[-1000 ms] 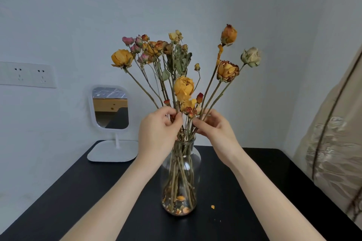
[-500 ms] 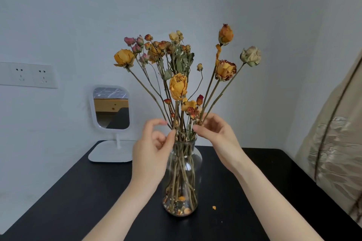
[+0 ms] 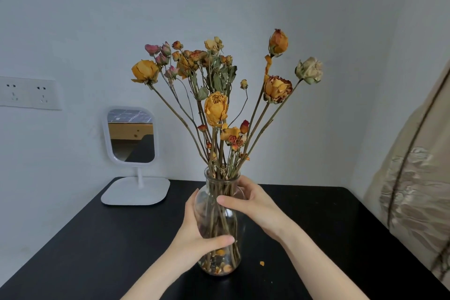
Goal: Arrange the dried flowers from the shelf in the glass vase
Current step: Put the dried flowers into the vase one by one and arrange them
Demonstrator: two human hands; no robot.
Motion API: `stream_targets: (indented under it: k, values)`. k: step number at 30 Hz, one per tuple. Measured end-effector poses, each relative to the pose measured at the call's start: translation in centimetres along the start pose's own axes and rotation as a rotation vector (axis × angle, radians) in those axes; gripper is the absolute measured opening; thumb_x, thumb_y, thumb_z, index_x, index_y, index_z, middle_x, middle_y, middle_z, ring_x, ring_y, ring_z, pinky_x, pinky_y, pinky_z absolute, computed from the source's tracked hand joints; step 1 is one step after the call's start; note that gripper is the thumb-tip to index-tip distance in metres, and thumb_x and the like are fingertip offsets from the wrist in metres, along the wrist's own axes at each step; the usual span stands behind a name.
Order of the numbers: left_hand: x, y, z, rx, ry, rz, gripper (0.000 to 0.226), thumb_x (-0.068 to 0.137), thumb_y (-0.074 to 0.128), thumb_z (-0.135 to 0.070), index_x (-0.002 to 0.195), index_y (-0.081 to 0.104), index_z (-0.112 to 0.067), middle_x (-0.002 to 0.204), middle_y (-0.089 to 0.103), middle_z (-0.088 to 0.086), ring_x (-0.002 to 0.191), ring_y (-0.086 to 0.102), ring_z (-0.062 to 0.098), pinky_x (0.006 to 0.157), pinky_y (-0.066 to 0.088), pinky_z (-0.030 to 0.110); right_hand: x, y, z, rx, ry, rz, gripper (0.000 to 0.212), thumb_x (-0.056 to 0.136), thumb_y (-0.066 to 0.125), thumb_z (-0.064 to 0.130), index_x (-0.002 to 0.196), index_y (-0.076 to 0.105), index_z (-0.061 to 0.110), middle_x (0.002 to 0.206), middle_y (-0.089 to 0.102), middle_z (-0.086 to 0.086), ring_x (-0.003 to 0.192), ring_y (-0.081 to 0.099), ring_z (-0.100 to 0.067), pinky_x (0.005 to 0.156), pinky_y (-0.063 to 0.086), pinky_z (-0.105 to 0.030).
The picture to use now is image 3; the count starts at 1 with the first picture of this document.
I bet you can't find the white wall socket panel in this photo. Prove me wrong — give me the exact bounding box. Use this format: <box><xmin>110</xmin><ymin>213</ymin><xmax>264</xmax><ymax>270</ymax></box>
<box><xmin>0</xmin><ymin>76</ymin><xmax>63</xmax><ymax>111</ymax></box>

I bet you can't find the beige embroidered curtain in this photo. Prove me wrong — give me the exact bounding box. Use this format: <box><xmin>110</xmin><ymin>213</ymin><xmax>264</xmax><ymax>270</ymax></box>
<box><xmin>364</xmin><ymin>60</ymin><xmax>450</xmax><ymax>290</ymax></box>

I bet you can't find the pile of dried orange petals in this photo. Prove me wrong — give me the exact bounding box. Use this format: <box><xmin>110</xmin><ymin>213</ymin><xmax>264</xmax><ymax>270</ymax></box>
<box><xmin>198</xmin><ymin>247</ymin><xmax>241</xmax><ymax>275</ymax></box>

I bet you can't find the person's right forearm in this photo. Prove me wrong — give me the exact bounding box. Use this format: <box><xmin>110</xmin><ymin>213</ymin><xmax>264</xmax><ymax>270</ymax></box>
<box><xmin>279</xmin><ymin>224</ymin><xmax>370</xmax><ymax>300</ymax></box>

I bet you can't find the person's right hand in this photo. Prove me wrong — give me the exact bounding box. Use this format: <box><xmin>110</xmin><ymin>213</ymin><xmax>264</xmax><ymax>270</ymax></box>
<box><xmin>216</xmin><ymin>175</ymin><xmax>300</xmax><ymax>242</ymax></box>

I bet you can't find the clear glass vase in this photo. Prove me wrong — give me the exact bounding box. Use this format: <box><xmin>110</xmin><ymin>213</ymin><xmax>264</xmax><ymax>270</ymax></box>
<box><xmin>194</xmin><ymin>168</ymin><xmax>247</xmax><ymax>277</ymax></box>

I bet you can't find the short cluster buds dried flower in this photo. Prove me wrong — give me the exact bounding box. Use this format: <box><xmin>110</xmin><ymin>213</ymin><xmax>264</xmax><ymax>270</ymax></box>
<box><xmin>227</xmin><ymin>135</ymin><xmax>247</xmax><ymax>152</ymax></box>

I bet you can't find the white standing mirror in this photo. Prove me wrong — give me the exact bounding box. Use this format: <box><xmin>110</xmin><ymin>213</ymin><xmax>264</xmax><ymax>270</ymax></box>
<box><xmin>101</xmin><ymin>106</ymin><xmax>171</xmax><ymax>206</ymax></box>

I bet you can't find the round yellow dried flower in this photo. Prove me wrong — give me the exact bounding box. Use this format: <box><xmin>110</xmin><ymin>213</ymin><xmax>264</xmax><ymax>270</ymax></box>
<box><xmin>220</xmin><ymin>127</ymin><xmax>241</xmax><ymax>177</ymax></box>

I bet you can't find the person's left hand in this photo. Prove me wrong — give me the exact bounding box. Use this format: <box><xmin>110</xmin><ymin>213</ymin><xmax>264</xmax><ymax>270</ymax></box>
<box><xmin>165</xmin><ymin>189</ymin><xmax>235</xmax><ymax>276</ymax></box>

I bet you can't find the tiny-bud thin dried flower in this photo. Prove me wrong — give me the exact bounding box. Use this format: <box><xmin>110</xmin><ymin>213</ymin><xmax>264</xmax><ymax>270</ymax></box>
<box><xmin>197</xmin><ymin>124</ymin><xmax>211</xmax><ymax>156</ymax></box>

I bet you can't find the black table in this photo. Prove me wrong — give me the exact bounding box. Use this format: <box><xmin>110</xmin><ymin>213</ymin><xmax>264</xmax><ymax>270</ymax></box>
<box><xmin>0</xmin><ymin>177</ymin><xmax>450</xmax><ymax>300</ymax></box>

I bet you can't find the peach pink-edged dried flower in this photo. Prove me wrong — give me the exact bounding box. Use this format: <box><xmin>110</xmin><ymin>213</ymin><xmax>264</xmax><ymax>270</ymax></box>
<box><xmin>235</xmin><ymin>75</ymin><xmax>293</xmax><ymax>174</ymax></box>

